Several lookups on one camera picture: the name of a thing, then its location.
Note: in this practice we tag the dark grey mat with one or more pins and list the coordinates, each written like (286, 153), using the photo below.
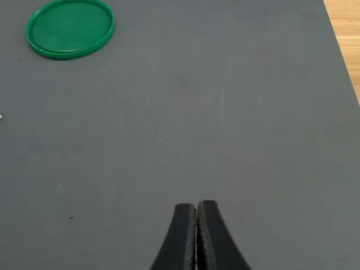
(168, 112)

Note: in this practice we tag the round green plastic lid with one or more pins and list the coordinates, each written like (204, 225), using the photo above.
(70, 28)

